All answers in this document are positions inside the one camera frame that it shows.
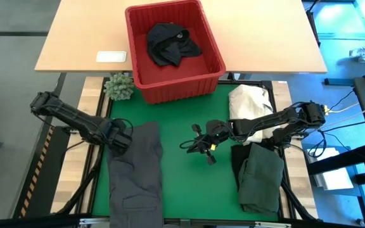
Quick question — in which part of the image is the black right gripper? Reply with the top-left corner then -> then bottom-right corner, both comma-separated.
191,119 -> 233,166

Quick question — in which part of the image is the dark grey garment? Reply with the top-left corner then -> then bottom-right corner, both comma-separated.
106,121 -> 164,228

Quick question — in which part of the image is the red ribbed plastic bin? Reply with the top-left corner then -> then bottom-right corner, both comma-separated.
124,0 -> 227,105

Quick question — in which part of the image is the dark green garment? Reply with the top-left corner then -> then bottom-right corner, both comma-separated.
238,142 -> 285,216

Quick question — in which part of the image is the green spiky plant ornament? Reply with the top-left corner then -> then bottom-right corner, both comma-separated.
103,73 -> 136,101

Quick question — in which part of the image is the beige garment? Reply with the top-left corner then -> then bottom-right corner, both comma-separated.
228,84 -> 275,145

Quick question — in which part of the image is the wooden side board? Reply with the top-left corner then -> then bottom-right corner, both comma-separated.
271,80 -> 318,219
51,76 -> 104,215

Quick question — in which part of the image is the green work mat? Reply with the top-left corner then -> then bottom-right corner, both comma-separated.
55,75 -> 318,228

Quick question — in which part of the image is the black hazard-striped floor plate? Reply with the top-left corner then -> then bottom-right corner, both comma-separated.
13,126 -> 71,219

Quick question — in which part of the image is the white rectangular pad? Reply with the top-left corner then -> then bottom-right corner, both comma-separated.
95,51 -> 127,63

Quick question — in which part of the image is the black buttoned garment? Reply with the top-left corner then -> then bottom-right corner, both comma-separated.
146,22 -> 202,67

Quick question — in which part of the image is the light wooden desk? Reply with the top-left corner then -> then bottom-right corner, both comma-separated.
34,0 -> 328,74

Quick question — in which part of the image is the white box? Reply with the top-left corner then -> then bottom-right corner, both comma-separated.
309,147 -> 355,191

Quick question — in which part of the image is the black floor cable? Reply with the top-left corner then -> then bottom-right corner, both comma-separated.
315,117 -> 365,134

